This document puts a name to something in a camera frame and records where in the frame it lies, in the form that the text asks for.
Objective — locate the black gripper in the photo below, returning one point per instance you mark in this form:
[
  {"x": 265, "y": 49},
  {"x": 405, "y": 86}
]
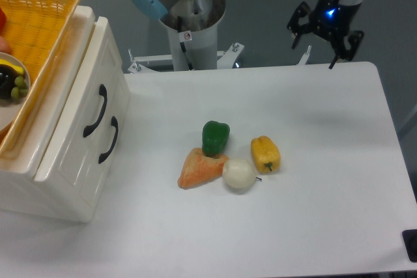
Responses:
[{"x": 331, "y": 21}]

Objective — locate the black top drawer handle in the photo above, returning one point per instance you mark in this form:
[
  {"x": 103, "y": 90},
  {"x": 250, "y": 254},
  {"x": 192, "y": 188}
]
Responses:
[{"x": 96, "y": 107}]

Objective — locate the black drawer handle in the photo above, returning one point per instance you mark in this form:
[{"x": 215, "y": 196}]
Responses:
[
  {"x": 96, "y": 107},
  {"x": 114, "y": 123}
]

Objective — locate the white drawer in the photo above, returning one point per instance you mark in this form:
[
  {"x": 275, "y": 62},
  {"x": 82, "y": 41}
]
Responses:
[{"x": 68, "y": 149}]

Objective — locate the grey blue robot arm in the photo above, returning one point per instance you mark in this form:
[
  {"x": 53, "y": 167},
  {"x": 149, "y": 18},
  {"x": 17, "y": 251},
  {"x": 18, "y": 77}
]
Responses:
[{"x": 192, "y": 28}]

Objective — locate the white drawer cabinet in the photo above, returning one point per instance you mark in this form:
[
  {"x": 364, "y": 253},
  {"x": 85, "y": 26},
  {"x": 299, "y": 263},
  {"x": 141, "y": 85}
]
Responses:
[{"x": 58, "y": 198}]

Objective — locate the yellow toy bell pepper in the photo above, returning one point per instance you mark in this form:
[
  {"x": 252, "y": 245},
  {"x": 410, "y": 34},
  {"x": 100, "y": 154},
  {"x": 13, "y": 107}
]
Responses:
[{"x": 265, "y": 155}]

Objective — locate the green toy bell pepper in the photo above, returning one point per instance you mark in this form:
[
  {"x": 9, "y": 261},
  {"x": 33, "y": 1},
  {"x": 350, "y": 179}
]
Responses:
[{"x": 215, "y": 136}]

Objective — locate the white toy onion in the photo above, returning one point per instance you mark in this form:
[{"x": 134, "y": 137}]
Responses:
[{"x": 239, "y": 173}]

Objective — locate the orange toy carrot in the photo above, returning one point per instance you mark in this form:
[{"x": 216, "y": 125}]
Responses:
[{"x": 199, "y": 169}]

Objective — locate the black corner clamp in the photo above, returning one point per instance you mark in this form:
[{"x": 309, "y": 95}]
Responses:
[{"x": 410, "y": 241}]

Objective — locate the yellow wicker basket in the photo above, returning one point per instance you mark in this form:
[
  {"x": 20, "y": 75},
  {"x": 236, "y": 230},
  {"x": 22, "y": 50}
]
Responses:
[{"x": 34, "y": 30}]

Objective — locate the green toy grapes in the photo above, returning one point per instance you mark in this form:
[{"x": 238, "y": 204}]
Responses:
[{"x": 20, "y": 89}]

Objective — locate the yellow toy banana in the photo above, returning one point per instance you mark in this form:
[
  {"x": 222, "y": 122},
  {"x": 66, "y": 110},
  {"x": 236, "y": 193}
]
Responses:
[{"x": 18, "y": 69}]

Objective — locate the black toy eggplant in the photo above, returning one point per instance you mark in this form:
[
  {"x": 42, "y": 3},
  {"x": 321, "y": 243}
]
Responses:
[{"x": 7, "y": 81}]

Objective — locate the peach toy fruit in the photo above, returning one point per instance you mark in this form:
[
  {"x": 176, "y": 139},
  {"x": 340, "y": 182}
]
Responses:
[{"x": 4, "y": 45}]

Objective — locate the red toy pepper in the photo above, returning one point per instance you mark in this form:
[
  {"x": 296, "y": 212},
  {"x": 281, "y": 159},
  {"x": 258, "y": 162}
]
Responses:
[{"x": 3, "y": 19}]

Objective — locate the white plate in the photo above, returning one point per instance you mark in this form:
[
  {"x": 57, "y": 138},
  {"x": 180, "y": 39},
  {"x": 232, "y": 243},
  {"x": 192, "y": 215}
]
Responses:
[{"x": 10, "y": 107}]

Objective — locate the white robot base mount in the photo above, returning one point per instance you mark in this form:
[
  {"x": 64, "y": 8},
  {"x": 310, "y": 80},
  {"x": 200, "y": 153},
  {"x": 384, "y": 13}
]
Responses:
[{"x": 192, "y": 30}]

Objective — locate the black lower drawer handle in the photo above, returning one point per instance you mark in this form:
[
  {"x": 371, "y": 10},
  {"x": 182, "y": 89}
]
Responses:
[{"x": 114, "y": 123}]

